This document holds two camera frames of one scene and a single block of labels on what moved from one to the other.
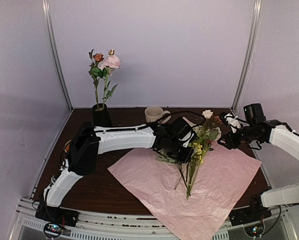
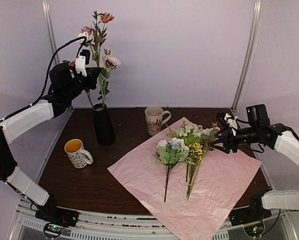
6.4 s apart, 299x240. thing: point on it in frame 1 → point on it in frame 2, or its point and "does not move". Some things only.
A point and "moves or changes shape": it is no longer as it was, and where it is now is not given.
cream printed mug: (154, 113) does not move
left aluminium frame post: (50, 26) does not move
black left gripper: (185, 158) → (93, 76)
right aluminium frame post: (257, 9) does not move
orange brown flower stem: (95, 72) → (72, 64)
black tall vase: (100, 115) does not move
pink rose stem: (113, 62) moves or changes shape
